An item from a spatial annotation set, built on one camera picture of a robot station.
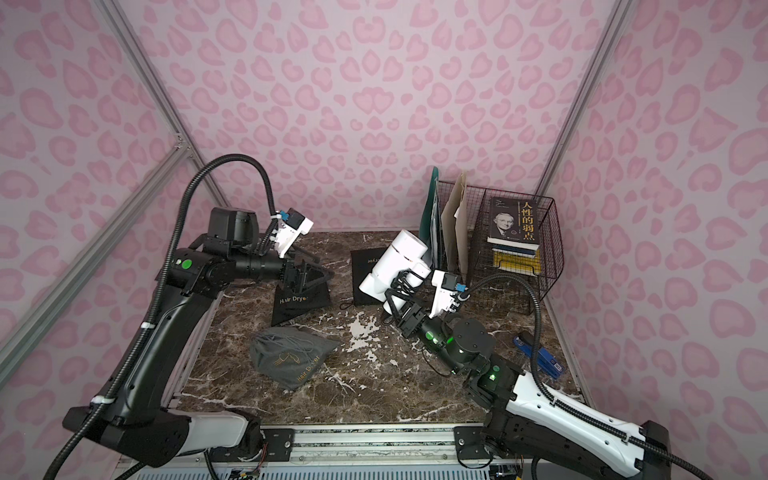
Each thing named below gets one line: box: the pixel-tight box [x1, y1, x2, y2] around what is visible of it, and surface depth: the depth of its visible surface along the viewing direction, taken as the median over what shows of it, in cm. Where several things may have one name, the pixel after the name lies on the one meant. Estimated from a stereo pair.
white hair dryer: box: [359, 230, 431, 315], surface depth 61 cm
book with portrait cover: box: [486, 197, 539, 251], surface depth 92 cm
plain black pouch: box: [271, 266, 331, 327], surface depth 95 cm
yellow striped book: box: [492, 248, 543, 277], surface depth 92 cm
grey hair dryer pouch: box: [249, 326, 340, 391], surface depth 84 cm
